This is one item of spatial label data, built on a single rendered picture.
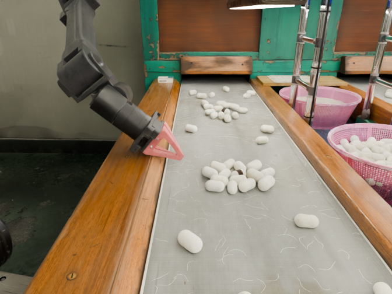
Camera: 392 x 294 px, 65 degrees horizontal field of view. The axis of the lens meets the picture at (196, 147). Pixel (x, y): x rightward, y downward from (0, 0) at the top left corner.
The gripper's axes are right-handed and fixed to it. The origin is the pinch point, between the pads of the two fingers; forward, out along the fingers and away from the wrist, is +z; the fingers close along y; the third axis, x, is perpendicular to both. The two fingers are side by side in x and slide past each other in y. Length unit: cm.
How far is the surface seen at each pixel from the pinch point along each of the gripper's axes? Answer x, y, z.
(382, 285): -14.6, -32.3, 19.3
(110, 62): 38, 163, -45
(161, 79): 4, 68, -11
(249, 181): -8.1, -10.5, 10.2
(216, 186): -4.0, -11.5, 6.0
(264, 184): -9.5, -11.1, 12.2
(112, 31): 20, 163, -55
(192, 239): -1.9, -25.8, 2.8
